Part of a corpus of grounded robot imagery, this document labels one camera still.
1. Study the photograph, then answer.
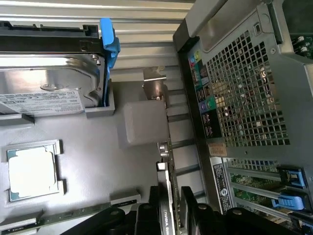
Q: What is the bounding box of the silver CPU chip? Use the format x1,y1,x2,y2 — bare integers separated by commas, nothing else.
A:
6,146,61,203

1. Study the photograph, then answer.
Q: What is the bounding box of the silver service label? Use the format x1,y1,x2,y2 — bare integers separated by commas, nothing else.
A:
210,156,232,213

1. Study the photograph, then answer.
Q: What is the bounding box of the orange sticker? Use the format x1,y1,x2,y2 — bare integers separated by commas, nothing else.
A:
208,143,227,156

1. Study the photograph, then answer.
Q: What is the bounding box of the blue disk caddy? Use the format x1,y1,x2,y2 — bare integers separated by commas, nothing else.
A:
99,17,121,107

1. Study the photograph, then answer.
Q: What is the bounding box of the black rear port panel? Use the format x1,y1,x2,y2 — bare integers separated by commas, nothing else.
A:
189,51,222,139

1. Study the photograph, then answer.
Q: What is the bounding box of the grey metal PC case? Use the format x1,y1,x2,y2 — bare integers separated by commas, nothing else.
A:
172,0,313,235

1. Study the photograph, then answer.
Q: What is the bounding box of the green RAM stick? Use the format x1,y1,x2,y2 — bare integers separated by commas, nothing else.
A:
0,200,118,232

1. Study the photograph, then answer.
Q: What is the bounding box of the silver hard disk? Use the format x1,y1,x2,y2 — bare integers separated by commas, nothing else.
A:
0,21,106,116

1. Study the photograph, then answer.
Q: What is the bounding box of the blue slot retainer clip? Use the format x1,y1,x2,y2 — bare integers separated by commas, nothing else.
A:
277,165,308,188
270,192,309,212

